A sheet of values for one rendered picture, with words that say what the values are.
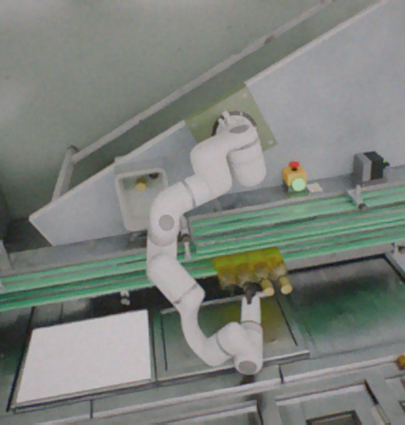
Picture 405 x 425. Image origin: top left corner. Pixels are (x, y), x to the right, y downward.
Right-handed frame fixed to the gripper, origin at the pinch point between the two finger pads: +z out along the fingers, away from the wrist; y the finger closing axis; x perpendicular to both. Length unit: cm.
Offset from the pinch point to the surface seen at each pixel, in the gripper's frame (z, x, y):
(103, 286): 10, 52, -3
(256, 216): 26.2, -1.9, 13.2
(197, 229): 19.0, 17.7, 13.7
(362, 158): 47, -40, 23
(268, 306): 9.3, -4.8, -12.8
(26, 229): 71, 114, -15
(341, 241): 34.4, -32.1, -3.9
